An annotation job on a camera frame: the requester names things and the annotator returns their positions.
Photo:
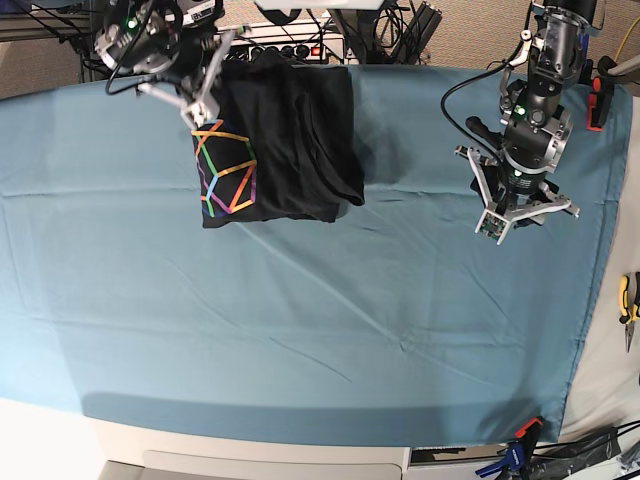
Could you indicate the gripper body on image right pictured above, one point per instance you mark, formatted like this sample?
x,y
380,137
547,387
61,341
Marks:
x,y
511,179

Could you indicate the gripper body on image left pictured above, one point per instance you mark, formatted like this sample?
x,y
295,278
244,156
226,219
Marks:
x,y
191,68

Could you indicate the dark grey T-shirt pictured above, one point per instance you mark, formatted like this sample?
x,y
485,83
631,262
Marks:
x,y
281,145

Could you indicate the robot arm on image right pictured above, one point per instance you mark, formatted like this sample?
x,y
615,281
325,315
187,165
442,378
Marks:
x,y
547,60

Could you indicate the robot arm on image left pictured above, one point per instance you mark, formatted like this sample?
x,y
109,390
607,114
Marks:
x,y
135,31

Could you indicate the white power strip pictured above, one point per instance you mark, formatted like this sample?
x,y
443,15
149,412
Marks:
x,y
319,48

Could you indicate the orange black clamp top right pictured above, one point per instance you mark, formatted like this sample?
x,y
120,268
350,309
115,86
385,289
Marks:
x,y
599,102

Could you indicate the teal table cloth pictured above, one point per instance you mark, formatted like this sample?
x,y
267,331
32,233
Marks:
x,y
397,325

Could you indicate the blue orange clamp bottom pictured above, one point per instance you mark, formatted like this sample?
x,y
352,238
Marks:
x,y
518,453

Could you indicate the black plastic bag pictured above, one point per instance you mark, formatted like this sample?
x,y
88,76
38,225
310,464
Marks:
x,y
563,461

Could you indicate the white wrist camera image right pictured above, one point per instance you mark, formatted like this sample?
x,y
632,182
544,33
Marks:
x,y
493,226

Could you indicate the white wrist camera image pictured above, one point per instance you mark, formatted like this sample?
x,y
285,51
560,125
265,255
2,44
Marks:
x,y
200,115
493,226

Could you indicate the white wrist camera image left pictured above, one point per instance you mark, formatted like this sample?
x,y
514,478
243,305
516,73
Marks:
x,y
200,115

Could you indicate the yellow handled pliers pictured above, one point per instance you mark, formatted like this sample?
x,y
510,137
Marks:
x,y
629,307

